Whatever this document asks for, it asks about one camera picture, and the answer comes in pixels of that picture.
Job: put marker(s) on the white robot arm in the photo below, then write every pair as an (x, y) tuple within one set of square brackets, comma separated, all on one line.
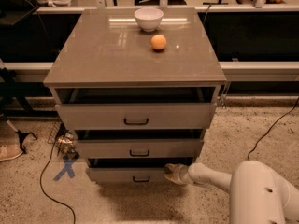
[(257, 193)]

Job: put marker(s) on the shiny crumpled wrapper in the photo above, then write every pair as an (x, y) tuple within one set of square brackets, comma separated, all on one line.
[(66, 143)]

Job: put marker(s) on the blue tape cross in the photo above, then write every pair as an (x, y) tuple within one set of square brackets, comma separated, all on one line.
[(69, 160)]

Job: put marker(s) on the white ceramic bowl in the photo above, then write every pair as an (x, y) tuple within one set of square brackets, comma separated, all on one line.
[(148, 18)]

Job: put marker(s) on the black tripod leg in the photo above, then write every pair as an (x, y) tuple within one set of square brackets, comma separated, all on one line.
[(21, 135)]

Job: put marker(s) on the grey drawer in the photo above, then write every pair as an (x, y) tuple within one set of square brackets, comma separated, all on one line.
[(125, 117), (140, 148), (140, 170)]

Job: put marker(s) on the shoe at left edge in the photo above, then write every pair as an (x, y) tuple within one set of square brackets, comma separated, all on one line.
[(9, 152)]

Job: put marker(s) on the orange ball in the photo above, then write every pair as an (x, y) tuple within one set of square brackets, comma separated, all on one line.
[(158, 42)]

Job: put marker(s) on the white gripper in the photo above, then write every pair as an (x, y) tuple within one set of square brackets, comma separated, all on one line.
[(182, 174)]

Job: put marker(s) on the grey drawer cabinet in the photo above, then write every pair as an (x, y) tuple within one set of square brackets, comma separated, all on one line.
[(108, 59)]

